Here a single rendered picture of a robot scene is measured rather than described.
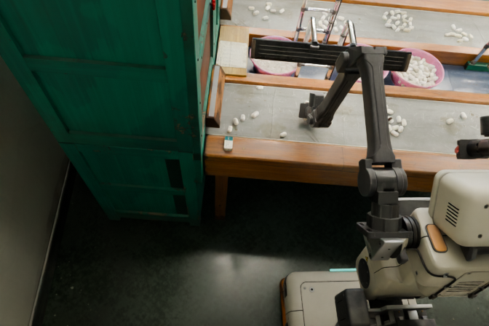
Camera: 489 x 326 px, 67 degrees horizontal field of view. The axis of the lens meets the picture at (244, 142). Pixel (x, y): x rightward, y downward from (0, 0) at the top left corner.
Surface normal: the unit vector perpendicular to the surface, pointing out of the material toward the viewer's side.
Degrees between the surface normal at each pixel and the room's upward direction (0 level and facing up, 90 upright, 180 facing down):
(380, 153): 20
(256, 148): 0
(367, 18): 0
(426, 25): 0
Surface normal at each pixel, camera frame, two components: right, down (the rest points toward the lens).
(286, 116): 0.07, -0.53
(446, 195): -1.00, 0.00
